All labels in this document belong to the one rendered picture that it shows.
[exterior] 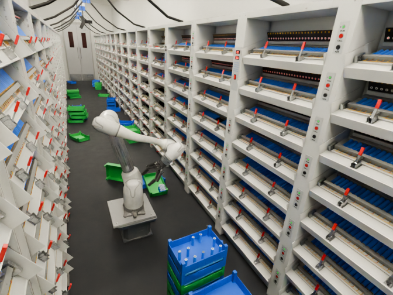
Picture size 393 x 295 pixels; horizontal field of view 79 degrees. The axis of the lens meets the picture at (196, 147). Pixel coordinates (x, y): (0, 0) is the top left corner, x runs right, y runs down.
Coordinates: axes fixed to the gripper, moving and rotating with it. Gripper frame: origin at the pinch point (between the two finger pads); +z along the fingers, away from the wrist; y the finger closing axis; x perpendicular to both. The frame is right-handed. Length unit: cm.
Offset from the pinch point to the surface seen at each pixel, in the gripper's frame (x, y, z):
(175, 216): 59, 9, 14
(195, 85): 2, -46, -87
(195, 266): -12, 84, -3
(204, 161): 45, -5, -44
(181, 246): -6, 67, 1
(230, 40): -24, -26, -128
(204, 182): 57, 5, -30
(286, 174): -9, 81, -75
